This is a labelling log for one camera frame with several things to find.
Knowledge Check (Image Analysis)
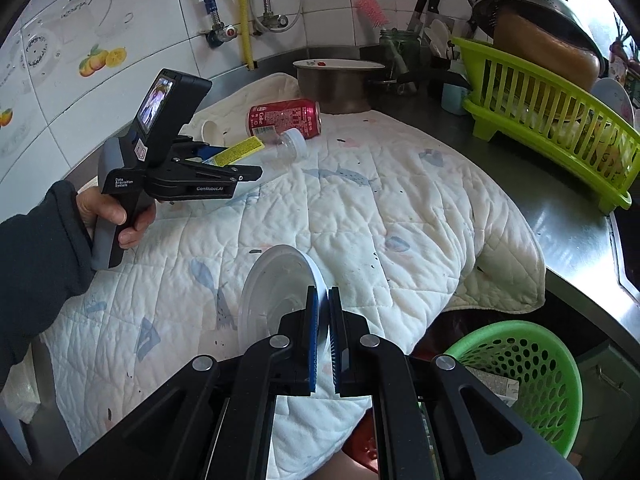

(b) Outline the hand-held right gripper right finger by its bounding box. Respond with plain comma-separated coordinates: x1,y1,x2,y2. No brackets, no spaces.
327,286,583,480

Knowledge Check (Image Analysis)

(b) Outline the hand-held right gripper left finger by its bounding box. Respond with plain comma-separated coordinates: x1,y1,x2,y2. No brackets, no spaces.
59,286,319,480

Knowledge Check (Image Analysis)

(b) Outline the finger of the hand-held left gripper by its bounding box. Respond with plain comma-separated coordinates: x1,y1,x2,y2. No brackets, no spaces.
174,137,224,162
171,160,264,185

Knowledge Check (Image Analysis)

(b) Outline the clear plastic bottle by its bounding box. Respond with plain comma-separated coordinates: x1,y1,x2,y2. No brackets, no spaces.
210,127,307,168

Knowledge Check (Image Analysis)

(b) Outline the red soda can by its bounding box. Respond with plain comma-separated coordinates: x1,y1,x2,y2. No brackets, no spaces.
245,100,322,140

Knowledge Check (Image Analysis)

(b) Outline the white plastic lid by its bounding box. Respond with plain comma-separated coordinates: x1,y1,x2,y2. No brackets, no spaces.
240,244,331,348

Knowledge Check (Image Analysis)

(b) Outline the green perforated plastic basket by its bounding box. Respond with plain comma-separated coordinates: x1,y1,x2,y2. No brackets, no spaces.
442,321,583,458

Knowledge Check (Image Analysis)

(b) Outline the person's left forearm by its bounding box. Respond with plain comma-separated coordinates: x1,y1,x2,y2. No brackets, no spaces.
0,180,96,388

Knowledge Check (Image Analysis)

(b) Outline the person's left hand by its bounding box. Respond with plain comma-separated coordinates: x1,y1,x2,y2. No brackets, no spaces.
75,187,157,250

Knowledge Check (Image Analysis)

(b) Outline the red plastic stool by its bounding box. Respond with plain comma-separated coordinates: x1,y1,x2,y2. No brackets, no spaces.
342,405,381,474

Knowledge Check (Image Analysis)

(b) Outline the white quilted blanket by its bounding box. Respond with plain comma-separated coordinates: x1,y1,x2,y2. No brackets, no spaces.
10,72,547,480

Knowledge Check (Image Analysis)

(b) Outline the steel pot with white lid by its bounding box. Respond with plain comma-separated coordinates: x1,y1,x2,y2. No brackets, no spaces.
292,58,471,115

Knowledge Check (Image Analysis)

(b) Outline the glass jar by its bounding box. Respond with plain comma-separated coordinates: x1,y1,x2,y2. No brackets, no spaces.
379,28,423,88

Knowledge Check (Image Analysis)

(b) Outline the pink bottle brush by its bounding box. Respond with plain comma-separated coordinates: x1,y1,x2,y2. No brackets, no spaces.
355,0,390,29

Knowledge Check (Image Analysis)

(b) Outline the light blue cup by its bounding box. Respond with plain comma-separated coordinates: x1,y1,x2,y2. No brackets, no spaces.
441,82,471,113

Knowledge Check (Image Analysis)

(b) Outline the white plastic spatula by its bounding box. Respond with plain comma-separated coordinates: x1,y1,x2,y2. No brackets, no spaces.
424,19,453,58

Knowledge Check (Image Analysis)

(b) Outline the white plastic bag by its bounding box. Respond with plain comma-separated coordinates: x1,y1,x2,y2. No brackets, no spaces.
0,364,42,422

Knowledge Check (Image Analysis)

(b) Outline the steel kitchen sink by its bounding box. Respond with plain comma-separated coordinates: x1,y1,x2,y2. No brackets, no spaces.
609,209,640,307

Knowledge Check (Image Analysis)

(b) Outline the green plastic dish rack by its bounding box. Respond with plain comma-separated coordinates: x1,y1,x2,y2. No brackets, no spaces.
450,36,640,213

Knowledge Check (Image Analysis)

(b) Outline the brown clay pot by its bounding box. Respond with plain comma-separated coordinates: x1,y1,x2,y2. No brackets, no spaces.
492,7,601,92

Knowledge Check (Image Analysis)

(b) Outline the steel colander bowl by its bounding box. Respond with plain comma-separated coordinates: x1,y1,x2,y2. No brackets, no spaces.
472,0,607,63

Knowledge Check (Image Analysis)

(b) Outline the white plate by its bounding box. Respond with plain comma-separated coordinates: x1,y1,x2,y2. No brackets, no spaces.
590,77,635,122

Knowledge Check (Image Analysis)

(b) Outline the steel flexible hose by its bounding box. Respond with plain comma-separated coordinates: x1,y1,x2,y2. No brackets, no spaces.
197,0,236,50

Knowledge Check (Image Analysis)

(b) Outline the yellow gas hose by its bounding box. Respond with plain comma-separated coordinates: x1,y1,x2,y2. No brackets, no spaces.
238,0,259,70

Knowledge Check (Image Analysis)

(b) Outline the black handled kitchen knife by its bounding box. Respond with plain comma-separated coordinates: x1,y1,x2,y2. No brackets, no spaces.
466,0,488,32
407,0,446,32

